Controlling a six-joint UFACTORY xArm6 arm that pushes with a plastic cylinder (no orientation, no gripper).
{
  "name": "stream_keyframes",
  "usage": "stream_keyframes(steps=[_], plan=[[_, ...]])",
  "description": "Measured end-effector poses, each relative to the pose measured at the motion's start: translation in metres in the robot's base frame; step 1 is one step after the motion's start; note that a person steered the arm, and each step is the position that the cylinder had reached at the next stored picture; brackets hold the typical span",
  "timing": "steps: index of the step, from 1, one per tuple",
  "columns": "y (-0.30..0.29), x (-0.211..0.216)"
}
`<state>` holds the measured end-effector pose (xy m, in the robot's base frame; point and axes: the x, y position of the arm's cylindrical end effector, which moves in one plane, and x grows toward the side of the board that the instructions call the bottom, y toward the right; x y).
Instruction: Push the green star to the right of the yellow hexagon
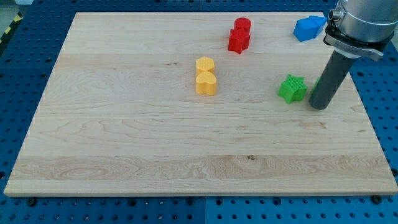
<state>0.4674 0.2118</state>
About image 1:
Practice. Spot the green star block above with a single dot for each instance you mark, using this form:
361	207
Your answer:
292	89

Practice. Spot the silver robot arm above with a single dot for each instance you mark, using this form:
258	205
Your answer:
361	28

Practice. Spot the yellow hexagon block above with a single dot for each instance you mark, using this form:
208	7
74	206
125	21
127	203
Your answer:
205	64

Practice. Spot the red star block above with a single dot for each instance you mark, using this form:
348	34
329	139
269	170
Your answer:
238	40

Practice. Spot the yellow heart block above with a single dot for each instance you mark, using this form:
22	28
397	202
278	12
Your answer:
206	83

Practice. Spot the wooden board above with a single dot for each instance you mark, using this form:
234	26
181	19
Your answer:
120	116

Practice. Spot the red cylinder block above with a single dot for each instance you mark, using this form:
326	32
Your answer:
242	23

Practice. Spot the green block behind rod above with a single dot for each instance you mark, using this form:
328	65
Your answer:
315	85

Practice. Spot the blue pentagon block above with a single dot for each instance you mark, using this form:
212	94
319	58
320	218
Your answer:
306	29

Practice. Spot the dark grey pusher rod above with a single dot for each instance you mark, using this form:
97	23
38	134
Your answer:
332	77

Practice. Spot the blue triangle block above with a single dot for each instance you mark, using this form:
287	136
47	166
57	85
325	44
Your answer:
318	20

